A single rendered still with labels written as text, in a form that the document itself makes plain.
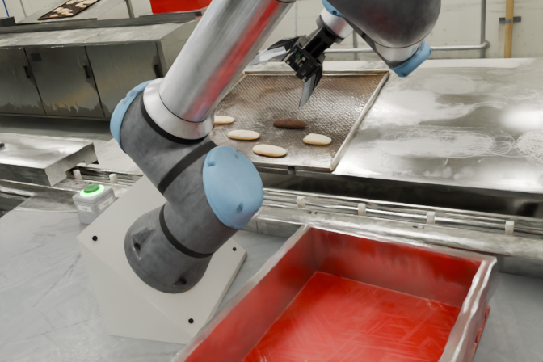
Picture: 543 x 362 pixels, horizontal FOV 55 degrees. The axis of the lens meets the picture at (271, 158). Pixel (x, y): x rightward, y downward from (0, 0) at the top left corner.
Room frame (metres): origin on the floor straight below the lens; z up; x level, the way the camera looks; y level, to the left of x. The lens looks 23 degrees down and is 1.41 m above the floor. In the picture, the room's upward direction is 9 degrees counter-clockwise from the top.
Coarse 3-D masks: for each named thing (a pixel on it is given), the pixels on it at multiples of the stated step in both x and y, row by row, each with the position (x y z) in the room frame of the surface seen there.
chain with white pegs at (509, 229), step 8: (80, 176) 1.37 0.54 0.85; (112, 176) 1.30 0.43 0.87; (304, 200) 1.02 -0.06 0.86; (312, 208) 1.01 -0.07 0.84; (360, 208) 0.94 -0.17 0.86; (368, 216) 0.94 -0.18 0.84; (432, 216) 0.86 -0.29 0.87; (432, 224) 0.86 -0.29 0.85; (512, 224) 0.79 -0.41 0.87; (512, 232) 0.79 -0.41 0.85
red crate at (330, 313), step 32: (320, 288) 0.75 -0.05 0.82; (352, 288) 0.74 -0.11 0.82; (384, 288) 0.72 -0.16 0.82; (288, 320) 0.68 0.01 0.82; (320, 320) 0.67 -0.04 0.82; (352, 320) 0.66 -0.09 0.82; (384, 320) 0.65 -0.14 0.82; (416, 320) 0.64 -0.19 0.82; (448, 320) 0.63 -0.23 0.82; (256, 352) 0.62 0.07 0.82; (288, 352) 0.61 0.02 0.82; (320, 352) 0.60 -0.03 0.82; (352, 352) 0.59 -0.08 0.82; (384, 352) 0.58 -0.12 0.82; (416, 352) 0.57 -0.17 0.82
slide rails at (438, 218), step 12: (120, 180) 1.30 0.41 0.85; (132, 180) 1.29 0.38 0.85; (276, 204) 1.03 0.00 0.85; (312, 204) 1.01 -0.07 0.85; (324, 204) 1.00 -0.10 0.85; (336, 204) 0.99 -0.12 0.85; (348, 204) 0.98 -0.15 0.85; (396, 216) 0.91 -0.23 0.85; (408, 216) 0.90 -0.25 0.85; (420, 216) 0.90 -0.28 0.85; (444, 216) 0.88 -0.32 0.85; (456, 228) 0.84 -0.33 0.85; (492, 228) 0.82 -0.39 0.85; (504, 228) 0.81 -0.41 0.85; (516, 228) 0.81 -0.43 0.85; (528, 228) 0.80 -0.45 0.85; (540, 228) 0.79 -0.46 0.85
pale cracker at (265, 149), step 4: (256, 148) 1.24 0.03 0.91; (260, 148) 1.24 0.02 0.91; (264, 148) 1.23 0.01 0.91; (268, 148) 1.23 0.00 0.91; (272, 148) 1.22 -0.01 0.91; (276, 148) 1.22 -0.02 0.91; (280, 148) 1.22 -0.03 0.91; (256, 152) 1.23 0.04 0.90; (260, 152) 1.22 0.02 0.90; (264, 152) 1.22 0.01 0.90; (268, 152) 1.21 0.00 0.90; (272, 152) 1.20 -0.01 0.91; (276, 152) 1.20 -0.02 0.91; (280, 152) 1.20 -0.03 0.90; (284, 152) 1.20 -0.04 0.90; (272, 156) 1.20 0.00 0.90; (276, 156) 1.20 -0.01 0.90
